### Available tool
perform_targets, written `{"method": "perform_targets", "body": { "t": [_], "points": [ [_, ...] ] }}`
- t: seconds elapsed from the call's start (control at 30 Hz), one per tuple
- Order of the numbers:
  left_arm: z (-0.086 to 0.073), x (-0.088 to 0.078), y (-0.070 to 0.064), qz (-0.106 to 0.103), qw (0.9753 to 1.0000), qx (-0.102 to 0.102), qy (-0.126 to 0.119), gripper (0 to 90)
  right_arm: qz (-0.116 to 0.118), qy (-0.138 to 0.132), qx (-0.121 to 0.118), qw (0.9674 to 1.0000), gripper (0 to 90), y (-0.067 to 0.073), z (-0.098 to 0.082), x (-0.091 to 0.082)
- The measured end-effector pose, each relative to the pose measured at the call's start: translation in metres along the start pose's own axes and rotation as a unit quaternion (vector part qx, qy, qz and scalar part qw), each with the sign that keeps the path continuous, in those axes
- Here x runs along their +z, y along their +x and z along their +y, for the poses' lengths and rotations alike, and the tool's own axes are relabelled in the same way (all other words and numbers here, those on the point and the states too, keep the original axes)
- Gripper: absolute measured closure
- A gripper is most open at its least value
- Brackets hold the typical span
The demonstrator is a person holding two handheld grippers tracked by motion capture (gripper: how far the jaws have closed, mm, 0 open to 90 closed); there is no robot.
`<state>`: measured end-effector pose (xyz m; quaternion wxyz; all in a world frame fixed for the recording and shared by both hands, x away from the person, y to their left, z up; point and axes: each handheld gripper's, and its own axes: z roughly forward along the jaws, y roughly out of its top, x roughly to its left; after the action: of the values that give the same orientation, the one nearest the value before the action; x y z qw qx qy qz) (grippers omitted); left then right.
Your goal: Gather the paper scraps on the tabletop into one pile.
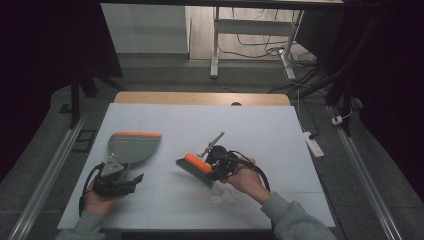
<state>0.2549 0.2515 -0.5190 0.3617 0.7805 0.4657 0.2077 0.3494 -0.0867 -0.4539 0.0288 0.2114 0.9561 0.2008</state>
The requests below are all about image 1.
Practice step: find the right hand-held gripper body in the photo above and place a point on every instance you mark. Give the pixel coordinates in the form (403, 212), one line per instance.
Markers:
(221, 160)

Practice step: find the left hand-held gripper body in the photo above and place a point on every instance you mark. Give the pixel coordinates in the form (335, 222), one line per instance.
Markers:
(111, 185)

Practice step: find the orange hand brush grey bristles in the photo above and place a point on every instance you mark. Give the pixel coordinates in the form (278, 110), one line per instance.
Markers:
(198, 163)

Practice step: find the grey dustpan orange edge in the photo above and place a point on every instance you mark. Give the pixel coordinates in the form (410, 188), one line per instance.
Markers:
(136, 148)

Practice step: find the person's left hand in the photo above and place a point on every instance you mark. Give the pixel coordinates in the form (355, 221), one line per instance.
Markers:
(100, 203)

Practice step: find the person's right hand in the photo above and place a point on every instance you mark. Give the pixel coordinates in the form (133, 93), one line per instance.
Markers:
(248, 183)

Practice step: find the white table cover board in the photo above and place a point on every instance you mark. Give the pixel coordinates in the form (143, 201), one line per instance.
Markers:
(233, 123)

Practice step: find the wooden table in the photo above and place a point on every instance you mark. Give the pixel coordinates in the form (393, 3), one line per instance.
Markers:
(186, 98)

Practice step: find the white power strip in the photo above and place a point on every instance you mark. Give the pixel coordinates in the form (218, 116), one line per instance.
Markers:
(313, 145)

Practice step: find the black stand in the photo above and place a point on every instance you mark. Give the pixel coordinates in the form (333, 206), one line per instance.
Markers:
(343, 96)
(76, 96)

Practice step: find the small white adapter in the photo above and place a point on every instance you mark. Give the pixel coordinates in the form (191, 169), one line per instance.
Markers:
(337, 120)

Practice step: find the pale grey cabinet panel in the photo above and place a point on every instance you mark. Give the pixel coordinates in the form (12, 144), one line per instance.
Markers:
(146, 28)

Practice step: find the black rectangular floor frame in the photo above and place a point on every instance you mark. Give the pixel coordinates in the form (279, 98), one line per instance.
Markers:
(85, 140)

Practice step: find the metal floor rail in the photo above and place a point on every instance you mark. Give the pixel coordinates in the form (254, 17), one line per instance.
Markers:
(365, 176)
(46, 176)

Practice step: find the white desk frame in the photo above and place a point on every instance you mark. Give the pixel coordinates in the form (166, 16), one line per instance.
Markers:
(253, 26)

